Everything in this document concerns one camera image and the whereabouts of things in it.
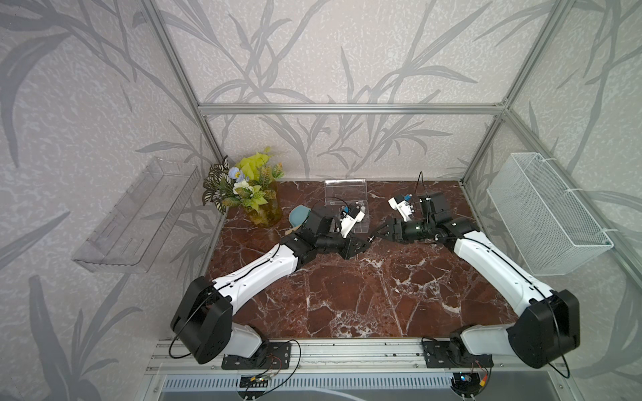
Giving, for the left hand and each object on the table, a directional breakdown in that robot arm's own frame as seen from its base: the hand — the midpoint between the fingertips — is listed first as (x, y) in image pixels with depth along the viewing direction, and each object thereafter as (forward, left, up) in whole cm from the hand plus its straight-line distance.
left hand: (368, 246), depth 74 cm
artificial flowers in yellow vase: (+25, +41, +1) cm, 48 cm away
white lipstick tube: (+26, -2, -14) cm, 30 cm away
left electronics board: (-32, +33, -22) cm, 51 cm away
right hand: (+4, -3, +1) cm, 5 cm away
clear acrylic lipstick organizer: (+39, +7, -20) cm, 44 cm away
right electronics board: (-32, -30, -26) cm, 51 cm away
